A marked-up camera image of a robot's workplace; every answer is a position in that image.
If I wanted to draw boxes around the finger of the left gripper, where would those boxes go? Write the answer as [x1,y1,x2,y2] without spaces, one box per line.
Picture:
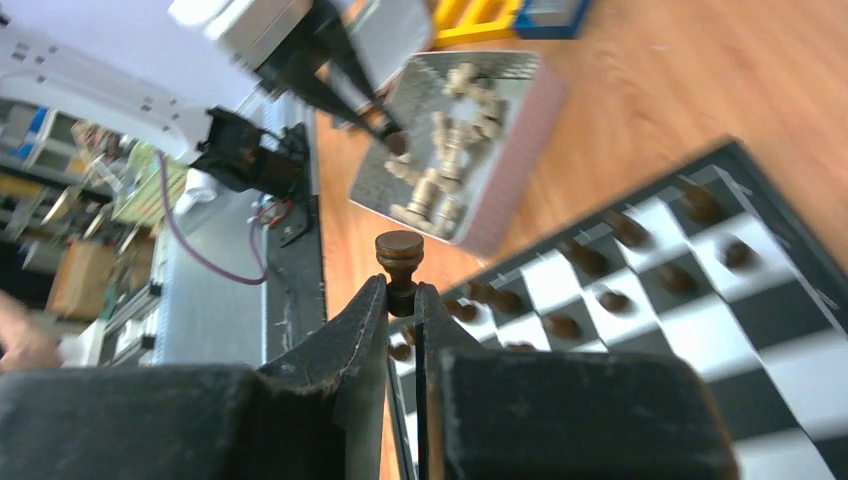
[258,1,404,146]

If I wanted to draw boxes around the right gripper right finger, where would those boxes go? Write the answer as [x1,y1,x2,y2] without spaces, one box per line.
[414,283,739,479]

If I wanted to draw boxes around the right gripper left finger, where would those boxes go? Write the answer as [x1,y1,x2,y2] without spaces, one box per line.
[1,275,387,479]

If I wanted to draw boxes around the dark brown chess piece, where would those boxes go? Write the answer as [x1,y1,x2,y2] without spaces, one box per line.
[383,131,408,156]
[375,230,424,318]

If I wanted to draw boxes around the folding chess board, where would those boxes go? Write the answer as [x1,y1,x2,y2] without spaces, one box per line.
[384,137,848,480]

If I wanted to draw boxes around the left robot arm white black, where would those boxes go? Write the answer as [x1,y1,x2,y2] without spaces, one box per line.
[1,1,407,197]

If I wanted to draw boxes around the pink tin box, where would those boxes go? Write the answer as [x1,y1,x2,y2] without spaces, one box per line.
[348,50,566,257]

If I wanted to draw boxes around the blue lego brick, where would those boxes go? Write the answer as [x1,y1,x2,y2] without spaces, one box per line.
[512,0,592,40]

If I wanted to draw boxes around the green plastic crate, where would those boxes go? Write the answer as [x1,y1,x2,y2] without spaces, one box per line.
[112,142,164,227]

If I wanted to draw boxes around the person hand in background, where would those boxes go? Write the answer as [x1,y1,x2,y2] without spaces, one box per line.
[1,291,62,373]

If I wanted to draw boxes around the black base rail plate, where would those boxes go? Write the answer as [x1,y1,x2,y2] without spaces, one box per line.
[263,122,327,366]

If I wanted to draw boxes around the yellow plastic frame piece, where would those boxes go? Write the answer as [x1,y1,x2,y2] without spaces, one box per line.
[428,0,524,48]

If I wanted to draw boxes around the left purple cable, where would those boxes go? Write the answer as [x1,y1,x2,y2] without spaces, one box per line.
[156,150,270,287]

